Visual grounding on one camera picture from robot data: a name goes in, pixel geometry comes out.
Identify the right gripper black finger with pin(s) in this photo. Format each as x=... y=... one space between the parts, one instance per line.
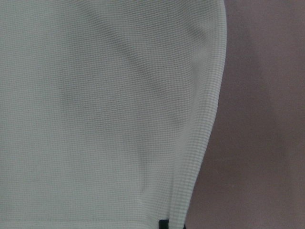
x=163 y=224

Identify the olive green long-sleeve shirt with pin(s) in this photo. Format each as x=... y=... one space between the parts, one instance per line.
x=106 y=110

